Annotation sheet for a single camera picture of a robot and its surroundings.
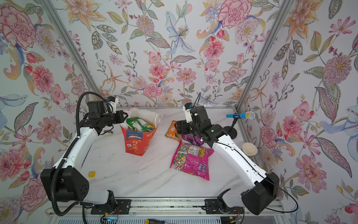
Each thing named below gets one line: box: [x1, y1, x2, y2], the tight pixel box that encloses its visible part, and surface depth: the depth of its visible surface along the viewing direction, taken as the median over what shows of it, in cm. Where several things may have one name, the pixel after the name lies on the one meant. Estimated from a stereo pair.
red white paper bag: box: [119, 107, 164, 157], surface depth 84 cm
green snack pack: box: [126, 116, 156, 133], surface depth 83 cm
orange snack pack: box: [164, 120, 182, 141], surface depth 103 cm
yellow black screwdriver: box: [144, 218, 180, 224], surface depth 70 cm
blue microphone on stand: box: [223, 111, 256, 140], surface depth 87 cm
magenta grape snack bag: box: [180, 133, 204, 147], surface depth 100 cm
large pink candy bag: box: [169, 139, 215, 181], surface depth 90 cm
